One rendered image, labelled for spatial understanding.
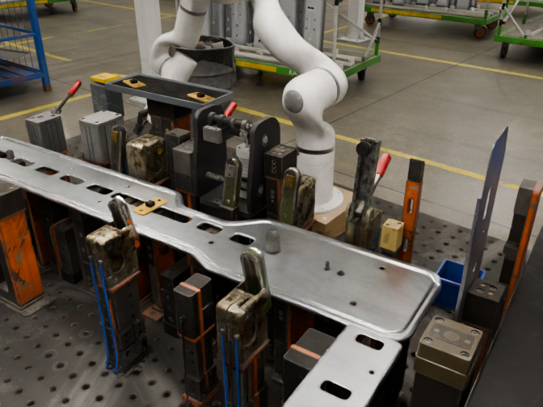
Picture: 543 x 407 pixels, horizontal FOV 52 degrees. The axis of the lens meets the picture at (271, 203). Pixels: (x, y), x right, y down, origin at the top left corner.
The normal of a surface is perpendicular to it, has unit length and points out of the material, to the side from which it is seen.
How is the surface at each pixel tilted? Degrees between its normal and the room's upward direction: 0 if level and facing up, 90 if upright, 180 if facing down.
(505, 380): 0
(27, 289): 90
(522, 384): 0
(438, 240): 0
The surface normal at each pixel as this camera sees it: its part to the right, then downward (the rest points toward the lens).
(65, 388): 0.00, -0.88
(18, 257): 0.84, 0.25
